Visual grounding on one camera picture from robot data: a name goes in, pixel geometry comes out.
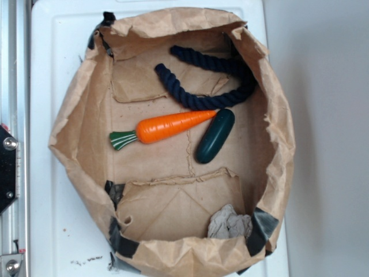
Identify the dark blue twisted rope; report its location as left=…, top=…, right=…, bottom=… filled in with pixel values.
left=154, top=45, right=257, bottom=111

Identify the black mounting bracket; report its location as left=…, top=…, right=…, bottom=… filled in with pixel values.
left=0, top=124, right=18, bottom=215

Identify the aluminium frame rail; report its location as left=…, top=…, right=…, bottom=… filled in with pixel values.
left=1, top=1, right=32, bottom=276

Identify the crumpled grey paper wad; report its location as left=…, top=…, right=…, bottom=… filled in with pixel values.
left=208, top=204, right=253, bottom=239

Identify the brown paper bag bin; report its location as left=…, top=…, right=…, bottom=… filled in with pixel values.
left=49, top=8, right=296, bottom=276

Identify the dark green plastic pickle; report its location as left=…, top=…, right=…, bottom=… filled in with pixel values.
left=195, top=109, right=235, bottom=164

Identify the orange toy carrot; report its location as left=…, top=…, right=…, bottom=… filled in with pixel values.
left=109, top=110, right=216, bottom=151

